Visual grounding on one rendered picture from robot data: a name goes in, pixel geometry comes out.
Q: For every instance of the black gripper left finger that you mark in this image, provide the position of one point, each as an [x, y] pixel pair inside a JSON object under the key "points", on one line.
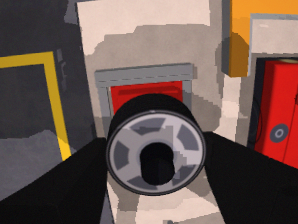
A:
{"points": [[72, 193]]}

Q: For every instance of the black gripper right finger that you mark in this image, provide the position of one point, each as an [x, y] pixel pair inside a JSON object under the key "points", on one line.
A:
{"points": [[249, 187]]}

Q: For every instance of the yellow marked area outline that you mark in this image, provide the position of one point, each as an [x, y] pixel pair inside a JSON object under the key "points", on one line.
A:
{"points": [[45, 58]]}

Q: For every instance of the black tyre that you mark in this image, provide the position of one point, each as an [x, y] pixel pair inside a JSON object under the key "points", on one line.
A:
{"points": [[148, 119]]}

